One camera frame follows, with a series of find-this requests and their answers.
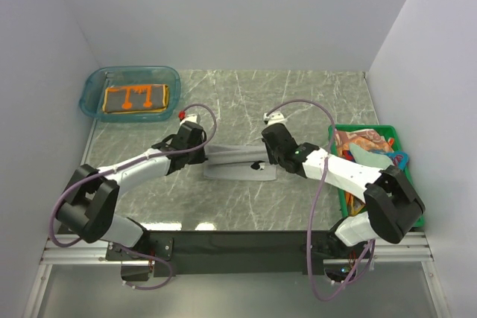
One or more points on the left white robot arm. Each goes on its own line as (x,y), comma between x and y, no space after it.
(86,209)

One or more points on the pale green towel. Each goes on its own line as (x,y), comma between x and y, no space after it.
(370,159)

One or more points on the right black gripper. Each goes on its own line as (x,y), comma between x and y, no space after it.
(273,159)

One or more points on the red and blue cloth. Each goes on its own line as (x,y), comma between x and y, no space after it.
(399,158)

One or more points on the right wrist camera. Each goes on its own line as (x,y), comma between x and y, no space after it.
(274,118)

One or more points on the brown patterned towel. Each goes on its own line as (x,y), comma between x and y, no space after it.
(367,139)

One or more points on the teal transparent plastic bin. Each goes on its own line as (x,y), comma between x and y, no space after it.
(92,98)

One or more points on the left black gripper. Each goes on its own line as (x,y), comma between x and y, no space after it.
(198,158)

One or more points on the orange and grey towel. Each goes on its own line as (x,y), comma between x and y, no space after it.
(132,99)

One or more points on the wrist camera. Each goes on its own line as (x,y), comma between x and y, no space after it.
(188,117)
(274,118)

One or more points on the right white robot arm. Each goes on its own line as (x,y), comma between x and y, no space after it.
(392,206)

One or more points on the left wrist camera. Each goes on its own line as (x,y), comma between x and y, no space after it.
(188,117)

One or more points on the aluminium rail frame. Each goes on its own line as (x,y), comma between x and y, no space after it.
(79,282)

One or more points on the green plastic tray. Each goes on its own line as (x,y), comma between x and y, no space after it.
(387,131)

